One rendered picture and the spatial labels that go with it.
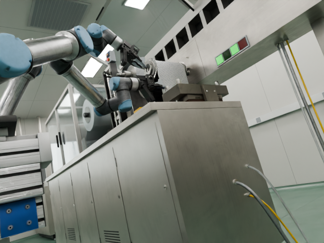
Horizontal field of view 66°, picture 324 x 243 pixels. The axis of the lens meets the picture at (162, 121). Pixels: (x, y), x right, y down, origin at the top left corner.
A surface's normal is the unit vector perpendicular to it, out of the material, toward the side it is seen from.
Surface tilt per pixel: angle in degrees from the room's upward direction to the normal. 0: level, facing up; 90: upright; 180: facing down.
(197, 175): 90
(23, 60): 93
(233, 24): 90
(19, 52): 94
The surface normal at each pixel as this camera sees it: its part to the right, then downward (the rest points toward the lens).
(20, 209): 0.52, -0.31
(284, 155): -0.80, 0.06
